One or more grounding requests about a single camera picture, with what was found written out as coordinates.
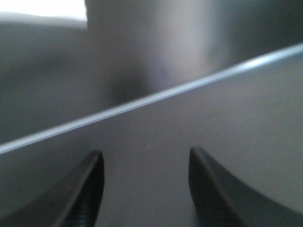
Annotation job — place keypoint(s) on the fridge door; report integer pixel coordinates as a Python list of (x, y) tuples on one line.
[(248, 117)]

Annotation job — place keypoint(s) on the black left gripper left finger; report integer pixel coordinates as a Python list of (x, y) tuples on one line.
[(72, 202)]

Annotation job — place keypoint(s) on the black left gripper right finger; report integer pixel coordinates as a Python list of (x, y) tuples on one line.
[(223, 200)]

